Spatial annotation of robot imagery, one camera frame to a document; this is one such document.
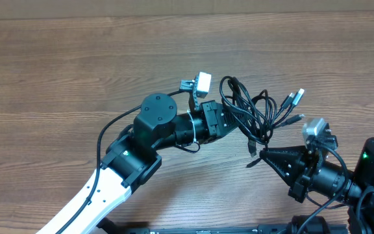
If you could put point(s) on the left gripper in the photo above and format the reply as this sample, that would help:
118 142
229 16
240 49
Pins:
215 128

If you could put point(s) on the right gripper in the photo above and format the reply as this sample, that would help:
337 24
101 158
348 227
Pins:
291 161

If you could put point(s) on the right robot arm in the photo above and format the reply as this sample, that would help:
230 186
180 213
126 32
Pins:
317 167

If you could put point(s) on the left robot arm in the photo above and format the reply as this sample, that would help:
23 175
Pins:
133 158

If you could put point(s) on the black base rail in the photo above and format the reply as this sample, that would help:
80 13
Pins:
226 229

